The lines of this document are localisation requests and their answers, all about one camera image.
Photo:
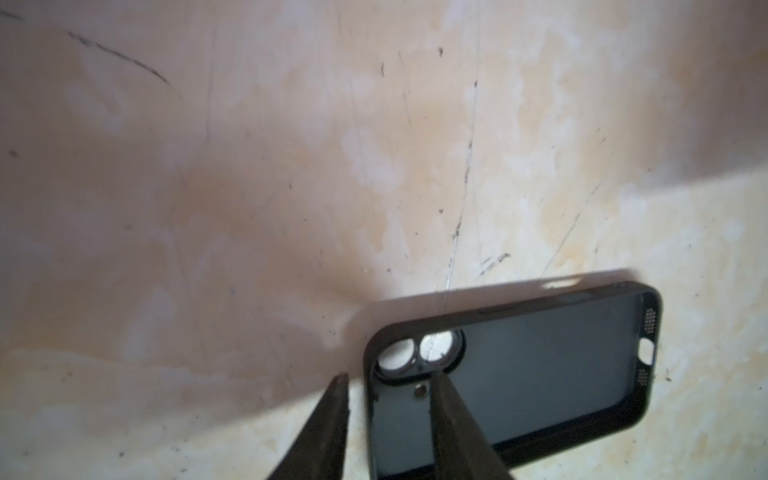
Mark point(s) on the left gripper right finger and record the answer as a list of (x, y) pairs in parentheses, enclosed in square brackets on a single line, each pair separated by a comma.
[(460, 449)]

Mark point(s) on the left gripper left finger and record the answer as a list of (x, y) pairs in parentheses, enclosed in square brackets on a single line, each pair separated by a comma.
[(318, 451)]

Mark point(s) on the black phone case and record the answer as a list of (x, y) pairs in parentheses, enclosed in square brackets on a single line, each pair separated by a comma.
[(539, 376)]

